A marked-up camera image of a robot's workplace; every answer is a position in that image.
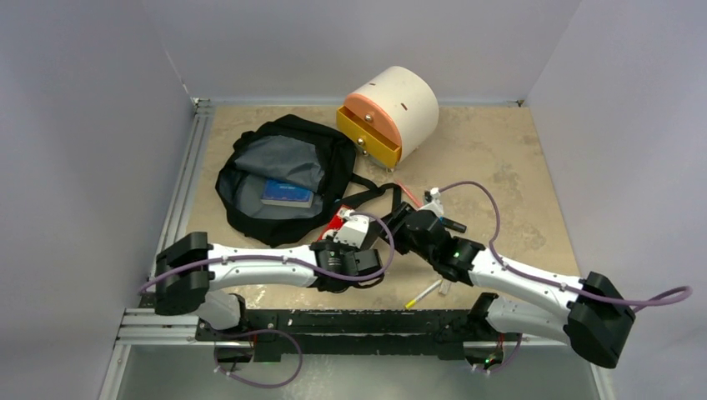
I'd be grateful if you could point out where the red sticker package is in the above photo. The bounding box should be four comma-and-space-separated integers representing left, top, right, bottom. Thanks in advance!
319, 205, 354, 239

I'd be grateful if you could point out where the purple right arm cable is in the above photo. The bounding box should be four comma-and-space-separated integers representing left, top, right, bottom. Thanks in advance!
436, 181, 693, 377

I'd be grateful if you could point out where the yellow white marker pen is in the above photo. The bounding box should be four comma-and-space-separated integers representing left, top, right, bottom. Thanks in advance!
404, 279, 443, 310

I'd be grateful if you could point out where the cream cylindrical drawer box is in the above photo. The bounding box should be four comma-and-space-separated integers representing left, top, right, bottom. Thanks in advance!
343, 66, 439, 166

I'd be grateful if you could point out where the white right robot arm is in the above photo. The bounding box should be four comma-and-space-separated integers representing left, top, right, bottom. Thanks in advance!
383, 202, 635, 368

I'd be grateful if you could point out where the blue highlighter marker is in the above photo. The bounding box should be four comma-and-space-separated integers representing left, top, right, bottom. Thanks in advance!
442, 218, 467, 233

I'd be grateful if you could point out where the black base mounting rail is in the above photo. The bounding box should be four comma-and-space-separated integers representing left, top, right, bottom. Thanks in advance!
193, 308, 523, 366

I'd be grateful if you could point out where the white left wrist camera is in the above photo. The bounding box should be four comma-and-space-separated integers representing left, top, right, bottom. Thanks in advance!
333, 215, 371, 249

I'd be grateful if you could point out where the grey marker cap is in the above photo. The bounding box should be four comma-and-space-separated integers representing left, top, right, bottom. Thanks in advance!
439, 280, 452, 296

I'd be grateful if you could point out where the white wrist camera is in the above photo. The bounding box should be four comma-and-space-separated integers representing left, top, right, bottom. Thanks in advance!
333, 215, 371, 249
420, 187, 444, 218

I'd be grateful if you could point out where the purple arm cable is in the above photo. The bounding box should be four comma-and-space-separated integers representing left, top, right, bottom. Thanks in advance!
138, 211, 397, 389
436, 181, 693, 377

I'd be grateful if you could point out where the aluminium table frame rail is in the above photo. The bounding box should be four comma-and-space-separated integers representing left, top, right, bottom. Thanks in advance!
99, 98, 217, 399

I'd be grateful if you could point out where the orange pen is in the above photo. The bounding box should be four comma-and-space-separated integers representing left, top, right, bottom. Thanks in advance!
394, 179, 423, 208

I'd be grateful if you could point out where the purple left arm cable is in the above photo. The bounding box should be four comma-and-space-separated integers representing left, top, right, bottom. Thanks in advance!
138, 211, 397, 389

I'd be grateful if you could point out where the black student backpack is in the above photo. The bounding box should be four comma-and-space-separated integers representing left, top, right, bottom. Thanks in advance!
215, 114, 402, 248

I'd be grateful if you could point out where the Jane Eyre book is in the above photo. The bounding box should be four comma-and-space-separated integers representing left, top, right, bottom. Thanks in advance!
260, 179, 313, 208

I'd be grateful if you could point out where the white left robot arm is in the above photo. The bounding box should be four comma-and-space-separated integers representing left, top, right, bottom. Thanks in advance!
146, 232, 387, 341

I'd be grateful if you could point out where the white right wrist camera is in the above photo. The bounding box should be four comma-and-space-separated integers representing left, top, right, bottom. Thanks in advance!
420, 187, 444, 218

